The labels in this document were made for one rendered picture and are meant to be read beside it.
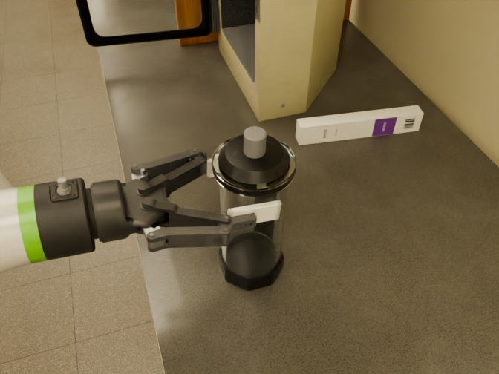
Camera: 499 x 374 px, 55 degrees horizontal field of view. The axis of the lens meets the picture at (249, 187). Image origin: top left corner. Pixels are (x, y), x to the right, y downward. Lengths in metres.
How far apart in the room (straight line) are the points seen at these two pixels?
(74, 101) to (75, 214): 2.35
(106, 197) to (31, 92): 2.51
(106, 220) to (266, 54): 0.51
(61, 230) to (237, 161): 0.22
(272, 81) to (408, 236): 0.41
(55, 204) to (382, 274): 0.50
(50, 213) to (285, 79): 0.59
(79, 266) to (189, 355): 1.38
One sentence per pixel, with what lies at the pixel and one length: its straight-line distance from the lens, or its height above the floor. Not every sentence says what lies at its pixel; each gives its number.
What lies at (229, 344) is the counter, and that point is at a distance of 0.71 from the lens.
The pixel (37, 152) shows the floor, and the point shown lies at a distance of 2.62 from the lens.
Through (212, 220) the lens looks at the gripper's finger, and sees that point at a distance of 0.58.
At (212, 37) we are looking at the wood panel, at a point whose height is 0.95.
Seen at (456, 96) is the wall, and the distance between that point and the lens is 1.16.
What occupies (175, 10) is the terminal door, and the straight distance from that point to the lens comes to 1.22.
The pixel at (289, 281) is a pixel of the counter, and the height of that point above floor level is 0.94.
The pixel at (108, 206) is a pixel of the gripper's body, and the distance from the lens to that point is 0.58.
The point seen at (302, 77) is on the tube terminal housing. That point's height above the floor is 1.03.
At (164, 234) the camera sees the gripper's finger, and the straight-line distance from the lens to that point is 0.57.
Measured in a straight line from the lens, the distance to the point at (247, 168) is 0.58.
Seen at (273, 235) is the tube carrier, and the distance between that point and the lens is 0.67.
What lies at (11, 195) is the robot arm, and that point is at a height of 1.19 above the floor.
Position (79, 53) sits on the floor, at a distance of 3.35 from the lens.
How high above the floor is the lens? 1.58
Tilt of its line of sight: 45 degrees down
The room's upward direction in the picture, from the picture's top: straight up
